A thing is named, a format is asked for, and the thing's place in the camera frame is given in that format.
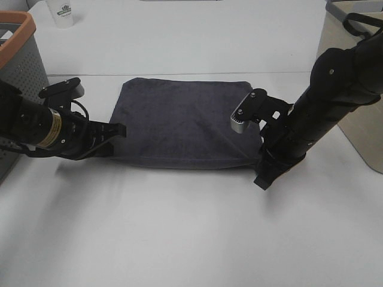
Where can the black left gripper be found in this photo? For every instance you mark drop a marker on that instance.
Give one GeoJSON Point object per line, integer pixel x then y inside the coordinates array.
{"type": "Point", "coordinates": [82, 136]}

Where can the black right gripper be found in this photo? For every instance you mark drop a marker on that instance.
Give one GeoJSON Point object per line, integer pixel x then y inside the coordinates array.
{"type": "Point", "coordinates": [274, 162]}

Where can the dark grey towel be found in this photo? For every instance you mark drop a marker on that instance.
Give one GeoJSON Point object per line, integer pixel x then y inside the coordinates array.
{"type": "Point", "coordinates": [183, 125]}

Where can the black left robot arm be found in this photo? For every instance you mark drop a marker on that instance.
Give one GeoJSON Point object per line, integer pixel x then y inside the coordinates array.
{"type": "Point", "coordinates": [58, 127]}

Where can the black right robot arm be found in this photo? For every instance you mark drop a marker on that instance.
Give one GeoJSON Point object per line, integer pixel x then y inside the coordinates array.
{"type": "Point", "coordinates": [340, 82]}

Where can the beige bin grey rim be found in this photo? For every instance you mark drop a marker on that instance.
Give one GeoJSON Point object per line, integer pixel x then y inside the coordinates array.
{"type": "Point", "coordinates": [363, 127]}

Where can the grey perforated basket orange rim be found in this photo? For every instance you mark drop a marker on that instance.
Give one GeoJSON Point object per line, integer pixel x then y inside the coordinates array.
{"type": "Point", "coordinates": [27, 125]}

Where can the white paper cup green logo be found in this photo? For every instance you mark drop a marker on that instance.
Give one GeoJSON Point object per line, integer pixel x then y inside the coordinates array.
{"type": "Point", "coordinates": [61, 12]}

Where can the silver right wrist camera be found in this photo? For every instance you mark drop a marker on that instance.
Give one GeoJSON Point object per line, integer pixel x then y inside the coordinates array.
{"type": "Point", "coordinates": [249, 109]}

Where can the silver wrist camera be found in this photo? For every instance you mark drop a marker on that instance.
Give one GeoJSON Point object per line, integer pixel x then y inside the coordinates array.
{"type": "Point", "coordinates": [62, 94]}
{"type": "Point", "coordinates": [249, 109]}

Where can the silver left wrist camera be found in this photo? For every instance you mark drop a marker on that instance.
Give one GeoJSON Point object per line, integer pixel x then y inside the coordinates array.
{"type": "Point", "coordinates": [62, 94]}

